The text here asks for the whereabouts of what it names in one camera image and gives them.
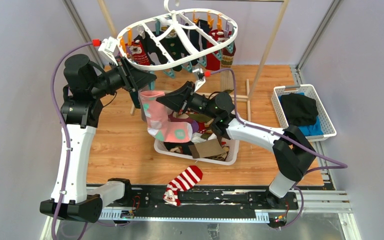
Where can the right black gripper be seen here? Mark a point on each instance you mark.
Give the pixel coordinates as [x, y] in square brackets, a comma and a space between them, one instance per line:
[179, 100]

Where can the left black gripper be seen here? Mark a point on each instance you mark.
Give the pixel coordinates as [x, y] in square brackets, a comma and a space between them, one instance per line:
[133, 79]

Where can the dark teal sock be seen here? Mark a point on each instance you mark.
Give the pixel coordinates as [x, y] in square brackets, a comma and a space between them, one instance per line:
[136, 99]

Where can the pink sock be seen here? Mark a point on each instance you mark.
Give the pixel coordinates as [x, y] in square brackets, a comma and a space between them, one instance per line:
[158, 124]

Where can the white round clip hanger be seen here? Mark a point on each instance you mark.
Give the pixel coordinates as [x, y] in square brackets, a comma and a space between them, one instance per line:
[222, 36]

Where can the red white striped sock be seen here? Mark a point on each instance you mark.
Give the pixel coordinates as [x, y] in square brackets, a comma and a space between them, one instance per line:
[186, 180]

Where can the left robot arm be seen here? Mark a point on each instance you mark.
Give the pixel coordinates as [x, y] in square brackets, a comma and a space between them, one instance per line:
[87, 84]

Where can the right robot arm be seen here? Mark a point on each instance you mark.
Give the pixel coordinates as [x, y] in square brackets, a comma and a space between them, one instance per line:
[292, 151]

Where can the teal clip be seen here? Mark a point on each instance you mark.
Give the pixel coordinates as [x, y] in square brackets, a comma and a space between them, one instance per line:
[169, 72]

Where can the red patterned sock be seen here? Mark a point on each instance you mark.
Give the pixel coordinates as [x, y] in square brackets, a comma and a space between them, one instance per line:
[138, 53]

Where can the white sock laundry basket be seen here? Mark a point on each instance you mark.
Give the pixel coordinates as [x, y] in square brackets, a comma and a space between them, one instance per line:
[201, 133]

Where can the tan striped hanging sock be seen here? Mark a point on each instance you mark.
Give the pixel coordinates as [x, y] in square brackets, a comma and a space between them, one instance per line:
[226, 80]

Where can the black hanging sock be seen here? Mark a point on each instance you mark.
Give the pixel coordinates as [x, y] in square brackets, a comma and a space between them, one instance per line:
[172, 44]

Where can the brown ribbed sock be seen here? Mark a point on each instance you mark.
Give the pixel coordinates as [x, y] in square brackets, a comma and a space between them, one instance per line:
[209, 148]

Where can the black folded garment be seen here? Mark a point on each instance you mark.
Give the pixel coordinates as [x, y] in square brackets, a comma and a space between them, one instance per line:
[299, 109]

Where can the blue folded garment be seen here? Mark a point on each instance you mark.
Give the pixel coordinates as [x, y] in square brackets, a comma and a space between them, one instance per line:
[307, 130]

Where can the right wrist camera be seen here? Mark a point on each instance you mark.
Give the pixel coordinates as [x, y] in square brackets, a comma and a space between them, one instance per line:
[200, 75]

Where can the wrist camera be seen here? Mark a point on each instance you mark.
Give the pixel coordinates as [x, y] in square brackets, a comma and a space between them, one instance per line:
[107, 48]
[200, 75]

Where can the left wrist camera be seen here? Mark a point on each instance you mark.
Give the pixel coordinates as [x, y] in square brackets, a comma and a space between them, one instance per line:
[107, 48]

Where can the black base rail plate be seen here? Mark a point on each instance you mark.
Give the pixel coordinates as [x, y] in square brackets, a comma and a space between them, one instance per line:
[205, 203]

